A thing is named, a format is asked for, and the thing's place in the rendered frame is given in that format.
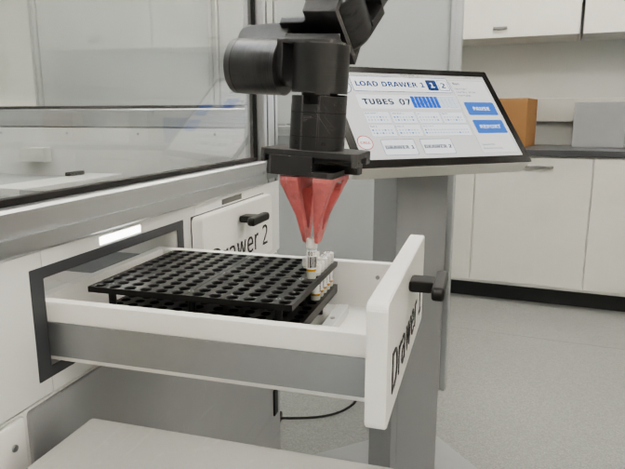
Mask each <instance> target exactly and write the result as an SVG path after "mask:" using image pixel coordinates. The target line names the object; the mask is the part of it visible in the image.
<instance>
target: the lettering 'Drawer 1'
mask: <svg viewBox="0 0 625 469"><path fill-rule="evenodd" d="M416 305H417V301H416V303H415V312H414V308H413V310H412V316H410V324H409V320H408V327H407V326H406V334H405V333H404V335H403V339H402V340H401V342H400V345H399V356H398V349H397V347H395V348H394V351H393V353H392V392H393V389H394V386H395V382H396V376H397V365H398V375H399V368H400V349H401V345H402V343H403V340H404V338H405V341H404V344H403V348H402V357H401V362H402V364H403V362H404V358H405V349H406V350H407V343H408V344H409V340H410V325H411V335H412V334H413V330H414V327H415V323H416ZM414 315H415V323H414V325H413V329H412V324H413V321H414ZM412 317H413V319H412ZM403 350H404V355H403ZM395 353H396V372H395V379H394V382H393V360H394V355H395Z"/></svg>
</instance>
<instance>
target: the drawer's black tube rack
mask: <svg viewBox="0 0 625 469"><path fill-rule="evenodd" d="M306 274H307V269H306V268H303V266H302V259H295V258H282V257H269V256H255V255H242V254H229V253H216V252H202V251H189V250H175V249H174V250H172V251H169V252H168V253H166V254H163V255H161V256H158V257H156V258H154V259H151V260H149V261H146V262H144V263H141V264H139V265H136V266H134V267H132V268H130V269H127V270H125V271H124V272H121V273H119V274H116V275H113V276H110V277H108V278H106V279H103V280H101V281H99V282H97V283H95V284H92V285H90V286H88V287H87V288H88V292H97V293H106V294H109V304H119V305H128V306H138V307H146V308H155V309H165V310H174V311H183V312H192V313H201V314H211V315H227V316H237V317H246V318H256V319H264V320H273V321H283V322H292V323H301V324H311V323H312V322H313V320H314V319H315V318H316V317H317V316H318V315H322V314H323V309H324V308H325V306H326V305H327V304H328V303H329V302H330V300H331V299H332V298H333V297H334V296H335V294H336V293H337V292H338V284H333V286H332V287H330V289H327V290H326V293H324V296H323V297H320V300H319V301H312V300H311V293H310V294H309V295H308V296H307V297H306V298H305V299H304V300H303V301H302V302H301V303H300V304H299V305H298V306H297V307H296V308H295V309H294V310H293V311H292V312H288V311H279V310H274V309H273V304H274V303H275V302H276V301H277V300H281V297H282V296H283V295H284V294H285V293H286V292H287V291H289V290H290V289H291V288H292V287H293V286H294V285H296V284H297V283H298V282H299V281H300V280H302V279H304V278H303V277H304V276H305V275H306ZM116 295H126V296H124V297H122V298H120V299H118V300H117V298H116Z"/></svg>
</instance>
